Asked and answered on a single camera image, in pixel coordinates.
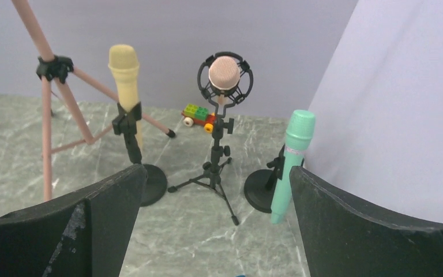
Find colourful toy block train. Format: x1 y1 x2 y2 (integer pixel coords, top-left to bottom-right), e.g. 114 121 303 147
181 104 216 133

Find black tripod microphone stand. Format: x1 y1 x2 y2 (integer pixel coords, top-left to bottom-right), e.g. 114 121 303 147
167 51 254 226

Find teal microphone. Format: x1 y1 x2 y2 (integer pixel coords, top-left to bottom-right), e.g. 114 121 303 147
271 110 316 224

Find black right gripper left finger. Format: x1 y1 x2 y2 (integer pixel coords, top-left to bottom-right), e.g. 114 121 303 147
0 164 147 276

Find yellow microphone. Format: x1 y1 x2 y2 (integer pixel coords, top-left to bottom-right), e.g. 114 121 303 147
108 44 143 150

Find black round-base mic stand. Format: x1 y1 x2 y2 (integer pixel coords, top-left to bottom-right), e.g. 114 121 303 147
243 146 284 214
112 102 168 207

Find pink music stand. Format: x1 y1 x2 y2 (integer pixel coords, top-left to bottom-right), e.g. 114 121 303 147
11 0 177 203

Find pink microphone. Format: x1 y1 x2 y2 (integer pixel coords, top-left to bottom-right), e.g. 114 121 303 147
208 56 241 105

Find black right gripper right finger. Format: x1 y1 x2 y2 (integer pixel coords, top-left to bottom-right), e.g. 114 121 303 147
290 166 443 277

